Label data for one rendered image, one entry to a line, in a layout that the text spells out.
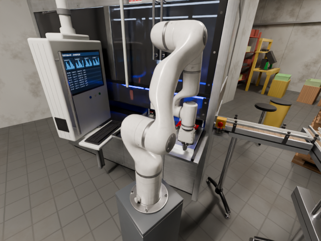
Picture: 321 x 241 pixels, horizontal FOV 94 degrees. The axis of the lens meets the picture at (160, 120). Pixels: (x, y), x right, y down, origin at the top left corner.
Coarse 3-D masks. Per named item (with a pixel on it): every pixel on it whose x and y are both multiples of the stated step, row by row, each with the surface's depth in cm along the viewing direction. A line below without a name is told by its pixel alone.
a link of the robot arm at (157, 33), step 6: (156, 24) 57; (162, 24) 55; (156, 30) 56; (162, 30) 55; (150, 36) 60; (156, 36) 57; (162, 36) 56; (156, 42) 58; (162, 42) 57; (162, 48) 60; (198, 60) 70; (186, 66) 72; (192, 66) 71; (198, 66) 72
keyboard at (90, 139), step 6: (114, 120) 153; (108, 126) 143; (114, 126) 143; (120, 126) 147; (96, 132) 132; (102, 132) 132; (108, 132) 133; (90, 138) 124; (96, 138) 124; (102, 138) 125; (96, 144) 120
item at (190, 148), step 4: (176, 124) 139; (176, 132) 126; (200, 132) 127; (176, 136) 121; (196, 136) 122; (200, 136) 119; (176, 140) 116; (196, 140) 117; (176, 144) 106; (180, 144) 111; (196, 144) 108; (180, 148) 106; (188, 148) 103; (192, 148) 107; (192, 152) 103
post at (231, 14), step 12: (228, 0) 88; (228, 12) 90; (228, 24) 92; (228, 36) 94; (228, 48) 97; (216, 72) 105; (216, 84) 109; (216, 96) 112; (216, 108) 118; (204, 156) 138
